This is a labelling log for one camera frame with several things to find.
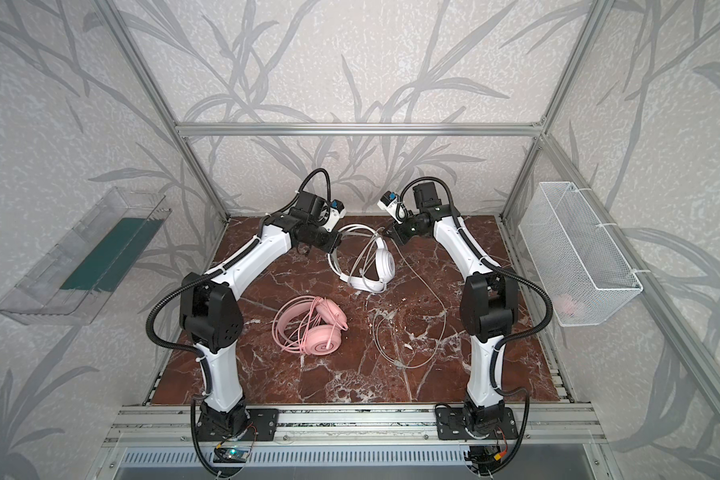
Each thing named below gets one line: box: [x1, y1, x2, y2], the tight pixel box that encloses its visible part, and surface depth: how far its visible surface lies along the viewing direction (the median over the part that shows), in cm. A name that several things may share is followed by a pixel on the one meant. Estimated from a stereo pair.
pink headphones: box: [271, 295, 349, 356], surface depth 86 cm
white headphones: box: [328, 224, 396, 293], surface depth 81 cm
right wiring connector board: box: [463, 445, 503, 474], surface depth 71 cm
